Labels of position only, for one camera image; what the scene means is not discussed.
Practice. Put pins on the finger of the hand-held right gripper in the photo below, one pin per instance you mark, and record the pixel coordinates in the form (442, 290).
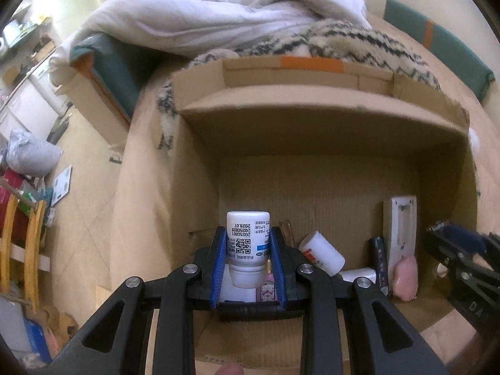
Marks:
(466, 238)
(445, 250)

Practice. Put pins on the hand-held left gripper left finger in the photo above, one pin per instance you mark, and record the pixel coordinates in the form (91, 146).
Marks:
(220, 265)

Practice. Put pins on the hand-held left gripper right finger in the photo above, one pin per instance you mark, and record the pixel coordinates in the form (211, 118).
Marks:
(279, 269)

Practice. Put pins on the pink perfume bottle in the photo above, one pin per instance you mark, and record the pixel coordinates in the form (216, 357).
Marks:
(267, 291)

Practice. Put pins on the white bottle with blue label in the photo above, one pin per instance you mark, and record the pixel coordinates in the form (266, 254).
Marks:
(248, 250)

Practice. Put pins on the white earbuds case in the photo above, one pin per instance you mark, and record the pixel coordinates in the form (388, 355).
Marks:
(238, 295)

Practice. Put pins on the dark gold cylindrical tube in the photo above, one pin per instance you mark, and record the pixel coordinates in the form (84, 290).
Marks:
(288, 232)

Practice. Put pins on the white bottle with red label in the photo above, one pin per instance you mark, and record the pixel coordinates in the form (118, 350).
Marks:
(324, 256)

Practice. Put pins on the white remote control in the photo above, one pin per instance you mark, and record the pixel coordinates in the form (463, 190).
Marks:
(400, 226)

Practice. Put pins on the black rectangular device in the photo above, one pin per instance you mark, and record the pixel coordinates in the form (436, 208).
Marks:
(381, 265)

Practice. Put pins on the white charger plug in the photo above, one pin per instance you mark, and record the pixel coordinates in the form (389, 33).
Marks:
(359, 273)

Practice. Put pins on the brown cardboard box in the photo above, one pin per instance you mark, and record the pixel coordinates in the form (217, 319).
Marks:
(312, 187)

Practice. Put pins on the white bathroom scale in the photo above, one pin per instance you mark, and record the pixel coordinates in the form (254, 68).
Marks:
(61, 185)

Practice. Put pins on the yellow wooden chair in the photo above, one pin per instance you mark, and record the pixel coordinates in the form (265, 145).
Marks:
(31, 242)

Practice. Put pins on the green cushion with orange stripe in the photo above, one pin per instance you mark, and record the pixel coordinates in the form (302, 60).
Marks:
(117, 78)
(441, 47)

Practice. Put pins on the blue box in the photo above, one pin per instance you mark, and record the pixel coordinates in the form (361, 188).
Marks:
(39, 340)

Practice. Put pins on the grey stuffed bag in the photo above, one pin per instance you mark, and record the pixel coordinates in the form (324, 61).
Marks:
(35, 154)

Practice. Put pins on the red bag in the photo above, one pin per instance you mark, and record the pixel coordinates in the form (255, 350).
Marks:
(8, 203)

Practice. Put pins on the black and cream patterned blanket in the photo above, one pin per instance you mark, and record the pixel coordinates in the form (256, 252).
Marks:
(351, 43)

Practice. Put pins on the white duvet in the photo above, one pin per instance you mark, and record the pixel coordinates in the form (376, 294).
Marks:
(195, 15)

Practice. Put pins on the cream wooden bed frame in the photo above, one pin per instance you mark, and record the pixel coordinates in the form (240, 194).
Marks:
(93, 105)

